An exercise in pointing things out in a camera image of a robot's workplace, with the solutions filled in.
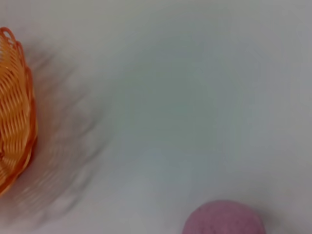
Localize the pink peach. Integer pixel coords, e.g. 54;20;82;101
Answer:
182;199;268;234

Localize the orange plastic wire basket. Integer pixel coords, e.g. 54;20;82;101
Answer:
0;26;39;198

